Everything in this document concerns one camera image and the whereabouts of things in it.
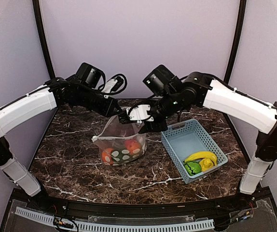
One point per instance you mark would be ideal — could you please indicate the light blue cable duct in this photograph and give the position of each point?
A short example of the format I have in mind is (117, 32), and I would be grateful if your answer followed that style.
(121, 224)

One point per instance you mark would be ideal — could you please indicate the black corner post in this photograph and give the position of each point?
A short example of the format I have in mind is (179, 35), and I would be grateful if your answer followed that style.
(42, 38)
(236, 40)

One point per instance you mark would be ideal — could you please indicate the yellow toy pepper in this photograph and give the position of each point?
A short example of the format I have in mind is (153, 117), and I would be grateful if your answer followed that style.
(206, 164)

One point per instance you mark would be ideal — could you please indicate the clear dotted zip top bag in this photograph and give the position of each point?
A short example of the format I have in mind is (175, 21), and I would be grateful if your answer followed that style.
(115, 134)

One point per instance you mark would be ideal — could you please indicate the green toy avocado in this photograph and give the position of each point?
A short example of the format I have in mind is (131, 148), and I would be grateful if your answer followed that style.
(120, 157)

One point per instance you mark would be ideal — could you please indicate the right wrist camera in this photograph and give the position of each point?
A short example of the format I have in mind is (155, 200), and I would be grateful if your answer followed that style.
(137, 114)

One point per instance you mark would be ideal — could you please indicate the black left corner post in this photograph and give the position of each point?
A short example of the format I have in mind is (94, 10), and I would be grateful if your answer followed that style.
(42, 38)

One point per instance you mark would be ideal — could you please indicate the light blue perforated basket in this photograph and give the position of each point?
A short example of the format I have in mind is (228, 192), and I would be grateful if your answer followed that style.
(182, 139)

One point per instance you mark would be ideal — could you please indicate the small front circuit board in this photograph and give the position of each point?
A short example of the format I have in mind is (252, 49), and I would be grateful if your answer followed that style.
(60, 224)

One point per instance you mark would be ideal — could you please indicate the black right corner post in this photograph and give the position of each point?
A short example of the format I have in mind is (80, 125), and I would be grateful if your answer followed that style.
(236, 40)

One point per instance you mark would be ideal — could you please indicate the orange toy orange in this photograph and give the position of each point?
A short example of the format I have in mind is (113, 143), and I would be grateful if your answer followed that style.
(106, 155)

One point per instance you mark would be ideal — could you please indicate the yellow toy banana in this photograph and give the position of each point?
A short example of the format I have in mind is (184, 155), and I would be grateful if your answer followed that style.
(202, 155)

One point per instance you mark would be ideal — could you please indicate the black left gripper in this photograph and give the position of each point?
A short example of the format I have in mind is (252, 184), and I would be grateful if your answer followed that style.
(107, 112)

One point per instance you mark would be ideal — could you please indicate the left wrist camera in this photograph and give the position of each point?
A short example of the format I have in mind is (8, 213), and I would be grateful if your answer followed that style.
(113, 86)

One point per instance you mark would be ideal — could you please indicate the black front rail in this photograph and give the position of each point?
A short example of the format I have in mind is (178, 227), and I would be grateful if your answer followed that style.
(252, 214)

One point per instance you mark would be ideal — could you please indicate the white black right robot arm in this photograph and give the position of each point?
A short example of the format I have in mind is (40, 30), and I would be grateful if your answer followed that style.
(206, 90)

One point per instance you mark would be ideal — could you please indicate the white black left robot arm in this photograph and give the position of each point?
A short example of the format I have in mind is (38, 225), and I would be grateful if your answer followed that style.
(87, 88)

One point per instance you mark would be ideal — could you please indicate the green toy cabbage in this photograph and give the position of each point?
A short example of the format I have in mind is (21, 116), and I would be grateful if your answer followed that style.
(192, 168)

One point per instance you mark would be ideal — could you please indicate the orange green toy mango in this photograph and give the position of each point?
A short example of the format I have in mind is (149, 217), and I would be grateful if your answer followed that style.
(133, 146)

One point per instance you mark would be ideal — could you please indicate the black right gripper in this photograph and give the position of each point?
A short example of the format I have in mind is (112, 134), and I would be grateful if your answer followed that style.
(161, 126)

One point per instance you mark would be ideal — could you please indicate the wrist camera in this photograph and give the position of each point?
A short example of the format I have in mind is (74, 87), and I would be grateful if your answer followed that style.
(113, 86)
(137, 114)

